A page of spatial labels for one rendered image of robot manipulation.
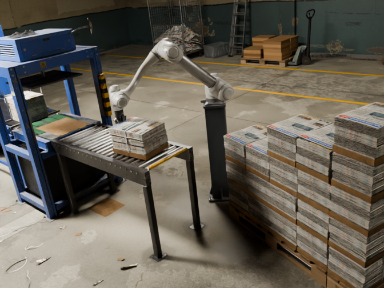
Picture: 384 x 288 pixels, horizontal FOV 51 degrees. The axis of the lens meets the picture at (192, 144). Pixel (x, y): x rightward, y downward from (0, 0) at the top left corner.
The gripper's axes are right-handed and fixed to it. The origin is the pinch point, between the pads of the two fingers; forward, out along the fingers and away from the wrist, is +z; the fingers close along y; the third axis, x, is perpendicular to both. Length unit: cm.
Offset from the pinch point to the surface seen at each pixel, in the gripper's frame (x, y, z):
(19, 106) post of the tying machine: 80, -47, -27
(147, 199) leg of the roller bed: -54, -28, 36
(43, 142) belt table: 84, -32, 15
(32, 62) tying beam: 80, -24, -61
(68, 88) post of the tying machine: 140, 40, -14
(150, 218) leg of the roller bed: -53, -28, 53
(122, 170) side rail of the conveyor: -27.5, -27.6, 18.0
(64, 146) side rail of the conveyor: 53, -27, 14
